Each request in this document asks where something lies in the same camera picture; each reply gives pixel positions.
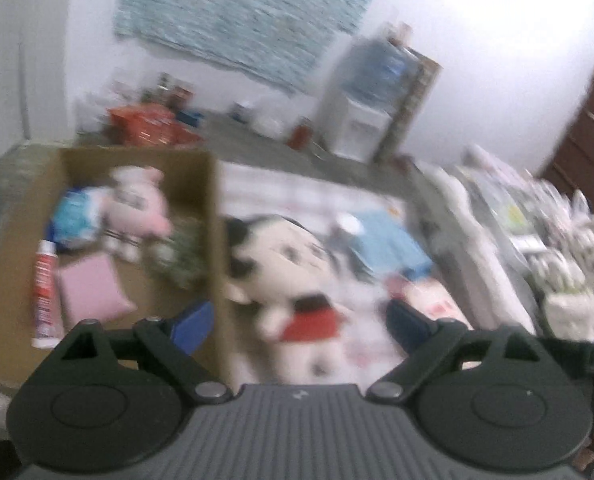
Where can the light blue tissue box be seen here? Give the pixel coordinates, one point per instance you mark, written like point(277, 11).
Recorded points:
point(387, 240)

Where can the pink round plush toy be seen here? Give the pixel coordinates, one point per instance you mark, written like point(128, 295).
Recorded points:
point(137, 205)

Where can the red snack bag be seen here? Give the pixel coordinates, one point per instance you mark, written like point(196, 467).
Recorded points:
point(147, 122)

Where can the pink wet wipes pack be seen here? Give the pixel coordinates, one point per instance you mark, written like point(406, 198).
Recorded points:
point(437, 305)

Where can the small white cup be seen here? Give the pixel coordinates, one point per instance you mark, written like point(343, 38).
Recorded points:
point(242, 111)

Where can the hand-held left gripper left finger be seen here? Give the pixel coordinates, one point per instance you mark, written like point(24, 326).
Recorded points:
point(192, 325)

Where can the clear plastic bag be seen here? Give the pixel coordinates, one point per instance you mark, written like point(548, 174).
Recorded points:
point(272, 120)

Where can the red white toothpaste tube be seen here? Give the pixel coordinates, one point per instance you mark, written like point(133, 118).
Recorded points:
point(47, 290)

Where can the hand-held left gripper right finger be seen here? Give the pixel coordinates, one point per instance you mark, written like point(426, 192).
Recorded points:
point(407, 322)

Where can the grey curtain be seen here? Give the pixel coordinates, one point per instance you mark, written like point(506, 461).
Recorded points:
point(2, 70)

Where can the small blue box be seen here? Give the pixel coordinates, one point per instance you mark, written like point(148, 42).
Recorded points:
point(189, 117)

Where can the pink soft pad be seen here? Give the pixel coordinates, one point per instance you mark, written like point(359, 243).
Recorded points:
point(92, 290)

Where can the blue soft tissue pack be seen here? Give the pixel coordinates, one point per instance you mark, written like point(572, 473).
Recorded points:
point(74, 220)

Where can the green floral cloth bundle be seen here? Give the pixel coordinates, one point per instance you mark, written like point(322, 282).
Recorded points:
point(182, 255)

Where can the white lace cloth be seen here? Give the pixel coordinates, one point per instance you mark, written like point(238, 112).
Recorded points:
point(482, 250)

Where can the patterned leaning boards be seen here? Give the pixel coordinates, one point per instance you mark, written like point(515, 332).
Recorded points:
point(417, 100)

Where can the blue water jug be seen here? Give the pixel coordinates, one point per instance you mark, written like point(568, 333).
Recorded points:
point(382, 72)

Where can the red thermos bottle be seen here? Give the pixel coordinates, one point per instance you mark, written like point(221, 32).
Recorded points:
point(302, 134)

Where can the teal floral wall cloth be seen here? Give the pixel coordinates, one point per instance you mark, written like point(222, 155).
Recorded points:
point(247, 15)

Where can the brown wooden door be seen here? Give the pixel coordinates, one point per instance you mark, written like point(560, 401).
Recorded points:
point(587, 145)

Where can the brown cardboard box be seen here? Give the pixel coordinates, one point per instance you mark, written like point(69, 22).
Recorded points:
point(142, 285)

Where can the pile of clear plastic packets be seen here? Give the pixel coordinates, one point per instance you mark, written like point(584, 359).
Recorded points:
point(552, 230)

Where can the black-haired plush doll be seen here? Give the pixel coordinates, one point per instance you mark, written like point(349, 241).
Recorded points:
point(277, 260)

